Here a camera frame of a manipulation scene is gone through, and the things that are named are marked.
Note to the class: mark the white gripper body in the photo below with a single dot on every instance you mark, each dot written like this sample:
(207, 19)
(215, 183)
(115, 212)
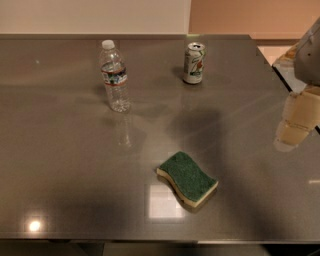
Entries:
(309, 60)

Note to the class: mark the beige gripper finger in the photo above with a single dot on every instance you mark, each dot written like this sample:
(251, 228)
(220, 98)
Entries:
(301, 114)

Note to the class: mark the silver green 7up can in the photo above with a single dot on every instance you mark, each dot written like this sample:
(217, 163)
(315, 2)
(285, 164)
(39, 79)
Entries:
(194, 63)

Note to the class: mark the green yellow sponge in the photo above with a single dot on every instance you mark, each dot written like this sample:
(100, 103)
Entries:
(190, 183)

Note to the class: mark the clear plastic water bottle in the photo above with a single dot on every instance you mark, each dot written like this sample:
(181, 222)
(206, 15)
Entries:
(114, 73)

